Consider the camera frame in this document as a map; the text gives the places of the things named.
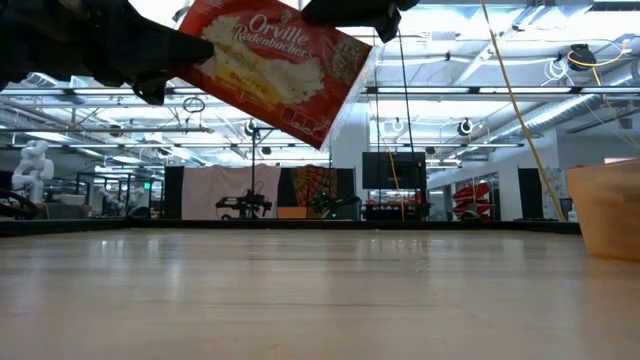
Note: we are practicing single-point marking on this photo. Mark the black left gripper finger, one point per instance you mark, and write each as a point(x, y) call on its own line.
point(160, 52)

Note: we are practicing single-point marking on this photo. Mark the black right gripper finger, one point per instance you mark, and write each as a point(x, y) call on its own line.
point(350, 12)

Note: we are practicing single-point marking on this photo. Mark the red popcorn bag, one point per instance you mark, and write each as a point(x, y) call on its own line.
point(280, 75)

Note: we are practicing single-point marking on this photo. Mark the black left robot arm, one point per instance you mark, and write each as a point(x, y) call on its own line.
point(12, 40)

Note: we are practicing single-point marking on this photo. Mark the white robot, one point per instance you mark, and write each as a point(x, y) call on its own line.
point(32, 167)

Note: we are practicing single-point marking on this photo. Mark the black curtain panel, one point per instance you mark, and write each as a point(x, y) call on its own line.
point(173, 192)

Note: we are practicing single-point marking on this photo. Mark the beige curtain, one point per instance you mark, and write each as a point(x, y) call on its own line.
point(210, 190)

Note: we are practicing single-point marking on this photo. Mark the black background robot station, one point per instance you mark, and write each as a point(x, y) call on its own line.
point(247, 204)

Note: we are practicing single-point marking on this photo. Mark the orange patterned panel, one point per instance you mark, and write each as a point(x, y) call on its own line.
point(305, 187)

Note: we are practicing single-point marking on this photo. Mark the small orange box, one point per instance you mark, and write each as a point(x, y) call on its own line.
point(292, 212)

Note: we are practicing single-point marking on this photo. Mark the red shelf rack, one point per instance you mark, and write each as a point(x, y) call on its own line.
point(470, 194)

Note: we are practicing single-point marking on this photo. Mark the black door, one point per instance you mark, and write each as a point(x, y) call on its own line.
point(530, 192)

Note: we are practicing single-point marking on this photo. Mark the black wall monitor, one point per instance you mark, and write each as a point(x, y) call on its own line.
point(394, 170)

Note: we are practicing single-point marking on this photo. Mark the black metal table frame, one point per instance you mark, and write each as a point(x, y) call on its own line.
point(200, 225)

